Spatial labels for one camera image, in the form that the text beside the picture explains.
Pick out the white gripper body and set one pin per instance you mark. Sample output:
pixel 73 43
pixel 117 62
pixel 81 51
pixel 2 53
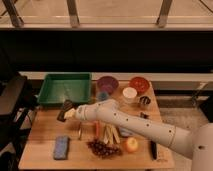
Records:
pixel 86 112

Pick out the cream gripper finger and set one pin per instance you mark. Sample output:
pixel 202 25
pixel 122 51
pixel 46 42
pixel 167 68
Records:
pixel 70 113

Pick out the black eraser block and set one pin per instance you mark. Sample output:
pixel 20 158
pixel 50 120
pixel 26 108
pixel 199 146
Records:
pixel 67 105

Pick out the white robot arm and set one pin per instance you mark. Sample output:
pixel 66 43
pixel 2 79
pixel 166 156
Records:
pixel 195 145

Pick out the purple bowl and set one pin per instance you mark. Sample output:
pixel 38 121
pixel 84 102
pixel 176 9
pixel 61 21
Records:
pixel 108 84

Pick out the red bowl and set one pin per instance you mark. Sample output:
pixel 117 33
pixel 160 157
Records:
pixel 140 84

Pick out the orange carrot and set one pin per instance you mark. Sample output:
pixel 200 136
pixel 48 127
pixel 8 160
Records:
pixel 97 129

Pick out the metal fork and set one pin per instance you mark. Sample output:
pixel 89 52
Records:
pixel 80 130

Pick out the blue cup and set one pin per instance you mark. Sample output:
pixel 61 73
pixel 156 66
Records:
pixel 102 96

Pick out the yellow banana bunch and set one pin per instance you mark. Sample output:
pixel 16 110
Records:
pixel 111 135

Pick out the green plastic tray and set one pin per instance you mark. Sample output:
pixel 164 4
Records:
pixel 56 88

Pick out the blue sponge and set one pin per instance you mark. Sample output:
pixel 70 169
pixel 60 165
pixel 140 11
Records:
pixel 61 148

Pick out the dark grape bunch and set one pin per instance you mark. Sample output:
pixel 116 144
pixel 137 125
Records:
pixel 102 150

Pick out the blue folded cloth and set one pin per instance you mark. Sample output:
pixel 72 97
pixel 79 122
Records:
pixel 124 132

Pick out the white cup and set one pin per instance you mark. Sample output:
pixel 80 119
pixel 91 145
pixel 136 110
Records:
pixel 129 94

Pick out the yellow red apple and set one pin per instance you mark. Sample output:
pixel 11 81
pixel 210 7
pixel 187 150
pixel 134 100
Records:
pixel 131 144

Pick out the small metal cup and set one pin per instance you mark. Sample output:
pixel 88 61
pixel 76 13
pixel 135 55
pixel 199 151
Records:
pixel 144 101

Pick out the black side stand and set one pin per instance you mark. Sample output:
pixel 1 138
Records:
pixel 16 101

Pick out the black handled knife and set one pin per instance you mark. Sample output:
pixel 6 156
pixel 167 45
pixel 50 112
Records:
pixel 153 146

